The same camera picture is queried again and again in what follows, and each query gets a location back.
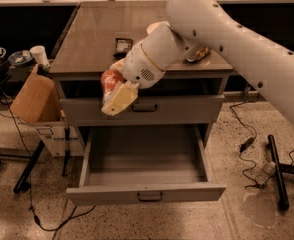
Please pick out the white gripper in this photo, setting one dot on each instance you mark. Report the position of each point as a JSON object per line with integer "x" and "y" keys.
{"x": 138, "y": 66}

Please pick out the red coke can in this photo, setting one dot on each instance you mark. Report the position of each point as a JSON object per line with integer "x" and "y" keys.
{"x": 109, "y": 80}

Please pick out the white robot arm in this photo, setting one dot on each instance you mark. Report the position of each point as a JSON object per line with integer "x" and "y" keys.
{"x": 191, "y": 24}

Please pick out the grey drawer cabinet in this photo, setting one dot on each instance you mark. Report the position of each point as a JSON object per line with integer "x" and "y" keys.
{"x": 90, "y": 43}

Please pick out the grey top drawer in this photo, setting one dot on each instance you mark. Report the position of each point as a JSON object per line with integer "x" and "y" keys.
{"x": 163, "y": 110}

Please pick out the orange patterned drink can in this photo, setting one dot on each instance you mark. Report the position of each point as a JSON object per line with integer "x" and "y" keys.
{"x": 198, "y": 55}

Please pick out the open grey middle drawer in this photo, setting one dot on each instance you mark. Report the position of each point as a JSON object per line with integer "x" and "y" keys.
{"x": 144, "y": 164}

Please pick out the white bowl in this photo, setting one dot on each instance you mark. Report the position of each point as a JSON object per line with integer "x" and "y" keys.
{"x": 153, "y": 26}

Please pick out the white printed cardboard box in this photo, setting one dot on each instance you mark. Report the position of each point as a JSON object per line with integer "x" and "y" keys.
{"x": 59, "y": 136}

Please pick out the white paper cup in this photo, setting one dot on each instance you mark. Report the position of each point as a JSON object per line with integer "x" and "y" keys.
{"x": 39, "y": 54}

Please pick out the brown cardboard box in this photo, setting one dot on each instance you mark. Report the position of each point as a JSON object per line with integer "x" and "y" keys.
{"x": 38, "y": 99}

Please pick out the blue plate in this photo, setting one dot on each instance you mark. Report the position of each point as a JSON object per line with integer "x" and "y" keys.
{"x": 21, "y": 58}

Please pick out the black table leg left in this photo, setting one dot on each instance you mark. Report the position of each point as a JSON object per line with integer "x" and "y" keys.
{"x": 24, "y": 182}

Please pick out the black table leg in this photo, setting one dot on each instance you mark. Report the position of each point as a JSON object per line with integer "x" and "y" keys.
{"x": 24, "y": 182}
{"x": 283, "y": 202}

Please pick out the clear plastic bottle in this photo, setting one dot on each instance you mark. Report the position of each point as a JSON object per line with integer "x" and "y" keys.
{"x": 267, "y": 171}

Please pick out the black table leg right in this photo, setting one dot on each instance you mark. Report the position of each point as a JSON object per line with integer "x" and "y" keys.
{"x": 283, "y": 202}

